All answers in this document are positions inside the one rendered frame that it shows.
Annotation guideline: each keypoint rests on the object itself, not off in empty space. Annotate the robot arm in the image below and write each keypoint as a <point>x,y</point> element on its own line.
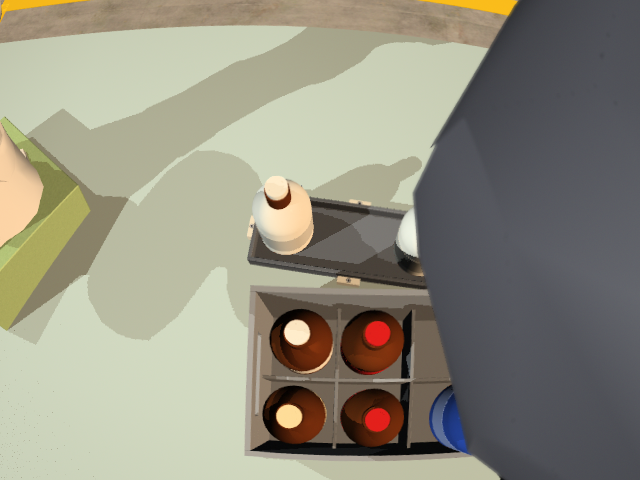
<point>527,217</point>

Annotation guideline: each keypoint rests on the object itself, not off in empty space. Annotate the blue bottle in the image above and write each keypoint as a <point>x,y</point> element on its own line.
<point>445,423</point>

